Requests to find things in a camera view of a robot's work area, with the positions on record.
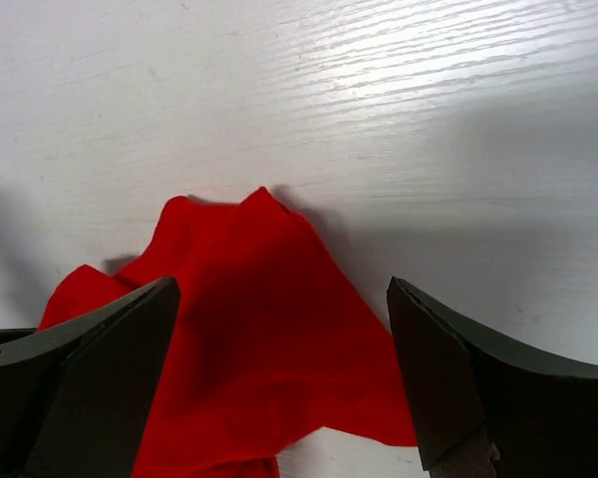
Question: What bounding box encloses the red t-shirt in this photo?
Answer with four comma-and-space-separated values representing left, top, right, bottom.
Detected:
40, 188, 416, 477

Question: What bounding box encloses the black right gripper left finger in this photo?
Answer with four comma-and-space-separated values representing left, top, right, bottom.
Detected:
0, 277, 180, 477

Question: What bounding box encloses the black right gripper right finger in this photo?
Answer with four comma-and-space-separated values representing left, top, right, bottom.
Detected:
387, 278, 598, 477

